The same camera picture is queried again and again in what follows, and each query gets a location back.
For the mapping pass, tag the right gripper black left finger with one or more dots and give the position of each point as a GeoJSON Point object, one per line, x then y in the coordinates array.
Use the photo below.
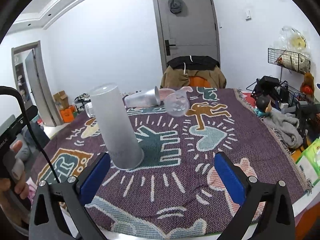
{"type": "Point", "coordinates": [46, 218]}

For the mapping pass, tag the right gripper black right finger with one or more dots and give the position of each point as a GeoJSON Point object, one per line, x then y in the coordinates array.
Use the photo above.
{"type": "Point", "coordinates": [277, 219]}

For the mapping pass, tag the tall frosted plastic cup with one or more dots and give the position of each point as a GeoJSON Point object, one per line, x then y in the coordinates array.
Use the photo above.
{"type": "Point", "coordinates": [115, 127]}

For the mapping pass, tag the yellow white paper cup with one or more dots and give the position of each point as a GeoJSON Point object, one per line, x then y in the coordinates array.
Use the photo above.
{"type": "Point", "coordinates": [89, 110]}

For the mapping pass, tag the clear plastic cup lying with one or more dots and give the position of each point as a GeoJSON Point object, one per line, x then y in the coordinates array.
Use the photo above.
{"type": "Point", "coordinates": [177, 103]}

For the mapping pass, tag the person's left hand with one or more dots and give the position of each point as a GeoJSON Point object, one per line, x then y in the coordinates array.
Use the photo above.
{"type": "Point", "coordinates": [21, 188]}

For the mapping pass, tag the cardboard boxes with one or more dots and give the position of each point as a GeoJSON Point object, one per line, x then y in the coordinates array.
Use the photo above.
{"type": "Point", "coordinates": [66, 110]}

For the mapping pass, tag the green plastic bag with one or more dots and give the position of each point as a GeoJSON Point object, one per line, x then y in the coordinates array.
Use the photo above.
{"type": "Point", "coordinates": [308, 162]}

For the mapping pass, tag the grey towel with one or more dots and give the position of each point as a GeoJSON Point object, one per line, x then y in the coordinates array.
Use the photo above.
{"type": "Point", "coordinates": [287, 126]}

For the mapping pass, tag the patterned purple woven blanket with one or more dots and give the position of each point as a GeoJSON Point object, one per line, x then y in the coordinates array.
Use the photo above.
{"type": "Point", "coordinates": [176, 192]}

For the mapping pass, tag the black-haired cartoon figurine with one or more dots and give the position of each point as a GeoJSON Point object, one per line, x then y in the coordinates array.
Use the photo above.
{"type": "Point", "coordinates": [263, 106]}

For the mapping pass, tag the brown plush toy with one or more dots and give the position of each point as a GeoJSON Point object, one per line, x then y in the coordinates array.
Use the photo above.
{"type": "Point", "coordinates": [307, 86]}

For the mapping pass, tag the orange chair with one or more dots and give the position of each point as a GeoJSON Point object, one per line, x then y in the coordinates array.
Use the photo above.
{"type": "Point", "coordinates": [196, 81]}

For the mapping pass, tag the grey door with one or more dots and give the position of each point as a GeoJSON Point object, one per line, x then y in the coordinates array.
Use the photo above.
{"type": "Point", "coordinates": [195, 34]}

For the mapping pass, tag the grey cap on door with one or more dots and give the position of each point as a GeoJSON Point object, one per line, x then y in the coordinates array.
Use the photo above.
{"type": "Point", "coordinates": [177, 7]}

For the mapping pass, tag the black desktop wire rack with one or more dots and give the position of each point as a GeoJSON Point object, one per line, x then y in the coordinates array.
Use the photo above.
{"type": "Point", "coordinates": [286, 99]}

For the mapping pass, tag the black wire wall basket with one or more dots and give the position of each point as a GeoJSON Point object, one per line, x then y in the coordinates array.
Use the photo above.
{"type": "Point", "coordinates": [291, 60]}

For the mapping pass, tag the plastic bag on wall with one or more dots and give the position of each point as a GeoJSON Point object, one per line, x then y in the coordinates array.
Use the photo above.
{"type": "Point", "coordinates": [292, 39]}

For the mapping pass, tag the black door handle lock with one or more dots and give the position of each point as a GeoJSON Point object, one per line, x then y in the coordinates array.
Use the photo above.
{"type": "Point", "coordinates": [168, 47]}

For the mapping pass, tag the white light switch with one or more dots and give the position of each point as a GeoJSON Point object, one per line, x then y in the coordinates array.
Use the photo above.
{"type": "Point", "coordinates": [248, 15]}

